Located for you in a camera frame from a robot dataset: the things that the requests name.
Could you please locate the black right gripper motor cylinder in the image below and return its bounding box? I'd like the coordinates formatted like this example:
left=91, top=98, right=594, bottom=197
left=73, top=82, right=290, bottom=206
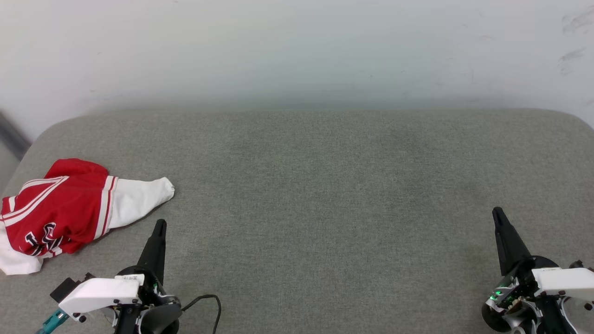
left=481, top=301, right=512, bottom=333

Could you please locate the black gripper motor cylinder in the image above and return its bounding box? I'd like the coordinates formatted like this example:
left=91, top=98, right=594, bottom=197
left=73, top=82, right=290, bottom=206
left=138, top=301, right=182, bottom=334
left=481, top=301, right=512, bottom=333

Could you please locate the red white jersey shirt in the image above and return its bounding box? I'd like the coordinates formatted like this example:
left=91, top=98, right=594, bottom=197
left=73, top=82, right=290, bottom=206
left=0, top=158, right=175, bottom=276

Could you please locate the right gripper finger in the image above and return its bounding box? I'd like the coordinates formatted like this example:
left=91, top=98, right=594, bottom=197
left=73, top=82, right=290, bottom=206
left=492, top=207, right=533, bottom=278

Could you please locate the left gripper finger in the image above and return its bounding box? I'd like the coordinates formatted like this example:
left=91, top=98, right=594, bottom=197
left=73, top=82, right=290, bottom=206
left=137, top=219, right=167, bottom=284

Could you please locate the thin black cable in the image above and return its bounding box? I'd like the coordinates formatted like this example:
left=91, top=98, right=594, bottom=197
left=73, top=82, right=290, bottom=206
left=181, top=294, right=222, bottom=334

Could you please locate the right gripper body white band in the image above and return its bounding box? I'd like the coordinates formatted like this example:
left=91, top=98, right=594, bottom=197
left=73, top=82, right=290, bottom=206
left=485, top=255, right=594, bottom=334

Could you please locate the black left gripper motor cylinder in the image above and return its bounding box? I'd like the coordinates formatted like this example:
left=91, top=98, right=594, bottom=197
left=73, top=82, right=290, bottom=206
left=138, top=301, right=182, bottom=334

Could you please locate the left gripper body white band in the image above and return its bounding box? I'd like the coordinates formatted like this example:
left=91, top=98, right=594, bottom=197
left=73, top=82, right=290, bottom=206
left=58, top=265, right=181, bottom=334

